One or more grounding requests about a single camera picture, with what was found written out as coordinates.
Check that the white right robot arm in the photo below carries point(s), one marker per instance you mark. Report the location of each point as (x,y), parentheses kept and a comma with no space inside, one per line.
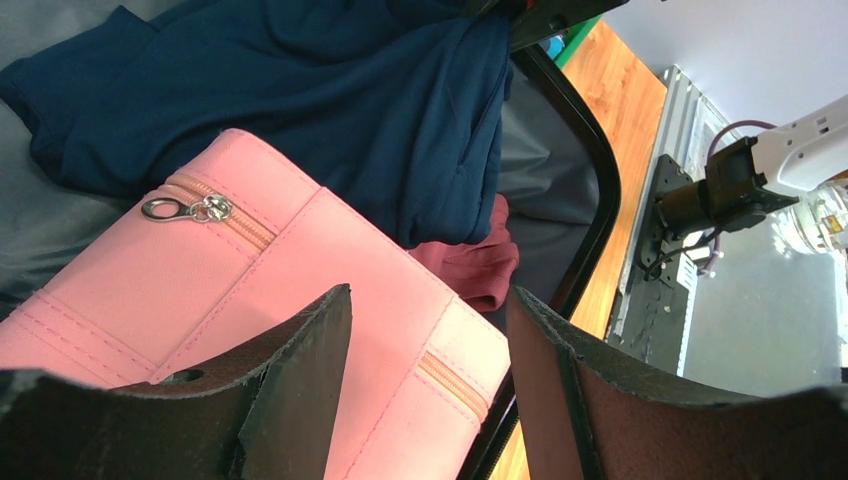
(745,181)

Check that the green plastic tray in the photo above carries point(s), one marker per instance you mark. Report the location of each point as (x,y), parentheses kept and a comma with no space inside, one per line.
(561,47)

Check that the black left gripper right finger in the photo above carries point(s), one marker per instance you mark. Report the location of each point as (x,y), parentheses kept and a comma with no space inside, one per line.
(590,411)

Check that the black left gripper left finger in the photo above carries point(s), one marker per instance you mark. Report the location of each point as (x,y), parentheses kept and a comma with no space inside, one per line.
(263,410)

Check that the aluminium frame rail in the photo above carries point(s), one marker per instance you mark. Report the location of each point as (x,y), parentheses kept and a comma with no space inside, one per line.
(688,125)

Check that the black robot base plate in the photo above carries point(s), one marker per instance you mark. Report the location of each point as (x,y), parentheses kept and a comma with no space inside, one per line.
(656,265)

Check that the pinkish maroon garment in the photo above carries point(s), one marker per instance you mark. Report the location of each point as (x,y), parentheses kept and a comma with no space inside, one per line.
(479,273)

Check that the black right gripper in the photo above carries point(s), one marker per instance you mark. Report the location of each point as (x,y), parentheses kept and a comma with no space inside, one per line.
(534,21)

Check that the navy blue garment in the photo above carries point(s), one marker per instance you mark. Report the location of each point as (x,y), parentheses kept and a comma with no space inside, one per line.
(395,106)

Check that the pink leather toiletry bag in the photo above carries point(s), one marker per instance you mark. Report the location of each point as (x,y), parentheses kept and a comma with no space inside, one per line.
(232,245)

